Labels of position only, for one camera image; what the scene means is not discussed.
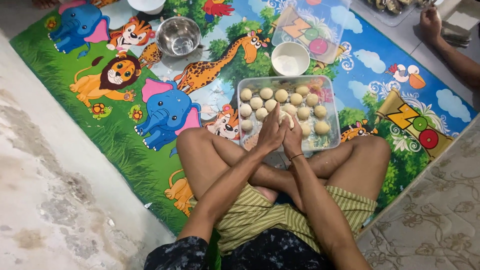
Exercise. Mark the person's left hand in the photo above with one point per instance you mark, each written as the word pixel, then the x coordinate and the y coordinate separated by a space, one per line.
pixel 270 133

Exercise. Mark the person's right hand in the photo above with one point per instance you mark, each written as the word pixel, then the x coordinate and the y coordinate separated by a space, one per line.
pixel 293 142

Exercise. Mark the person's right fingers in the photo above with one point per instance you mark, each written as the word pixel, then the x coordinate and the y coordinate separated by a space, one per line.
pixel 291 126

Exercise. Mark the person's left fingers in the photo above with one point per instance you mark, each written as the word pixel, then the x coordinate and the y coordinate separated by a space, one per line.
pixel 273 117

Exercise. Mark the dough piece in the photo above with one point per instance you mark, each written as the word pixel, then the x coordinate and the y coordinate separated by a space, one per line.
pixel 284 117

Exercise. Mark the group of round dough balls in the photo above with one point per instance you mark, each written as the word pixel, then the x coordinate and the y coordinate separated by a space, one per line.
pixel 296 99

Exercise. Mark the black wrist band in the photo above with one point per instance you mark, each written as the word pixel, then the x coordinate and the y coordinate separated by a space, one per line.
pixel 296 156

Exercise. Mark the clear plastic container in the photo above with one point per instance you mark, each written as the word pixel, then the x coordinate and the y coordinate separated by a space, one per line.
pixel 326 144

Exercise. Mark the white bowl with flour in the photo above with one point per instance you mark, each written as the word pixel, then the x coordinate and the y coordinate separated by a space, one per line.
pixel 290 62

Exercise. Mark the person's right leg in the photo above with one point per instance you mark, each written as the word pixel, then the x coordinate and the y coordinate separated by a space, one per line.
pixel 360 165

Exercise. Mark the person's leg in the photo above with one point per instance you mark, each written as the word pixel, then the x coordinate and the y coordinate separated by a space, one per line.
pixel 360 165
pixel 198 157

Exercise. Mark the person's left leg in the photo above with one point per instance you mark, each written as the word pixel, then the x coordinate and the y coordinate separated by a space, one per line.
pixel 198 157

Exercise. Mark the striped yellow-green shorts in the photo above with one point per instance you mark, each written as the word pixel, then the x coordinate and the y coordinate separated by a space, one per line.
pixel 258 213

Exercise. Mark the clear plastic lid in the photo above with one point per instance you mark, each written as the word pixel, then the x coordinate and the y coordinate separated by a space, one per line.
pixel 318 18

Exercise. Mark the steel mixing bowl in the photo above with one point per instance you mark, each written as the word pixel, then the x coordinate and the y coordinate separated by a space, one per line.
pixel 178 35

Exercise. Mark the dark speckled shirt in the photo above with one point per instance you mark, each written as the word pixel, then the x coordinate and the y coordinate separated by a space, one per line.
pixel 277 251

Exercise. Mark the colourful animal play mat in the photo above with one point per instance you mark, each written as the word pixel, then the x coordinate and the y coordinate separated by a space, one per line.
pixel 123 123

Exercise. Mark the clear tray of filled pastries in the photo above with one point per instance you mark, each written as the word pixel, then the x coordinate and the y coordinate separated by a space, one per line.
pixel 393 8

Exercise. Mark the floral patterned mattress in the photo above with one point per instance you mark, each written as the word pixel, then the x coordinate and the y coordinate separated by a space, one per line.
pixel 431 210

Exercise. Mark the large white bowl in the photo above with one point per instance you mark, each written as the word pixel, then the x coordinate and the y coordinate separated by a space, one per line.
pixel 147 5

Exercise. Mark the stack of grey sheets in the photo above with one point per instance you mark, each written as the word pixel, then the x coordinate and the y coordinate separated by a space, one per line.
pixel 458 32

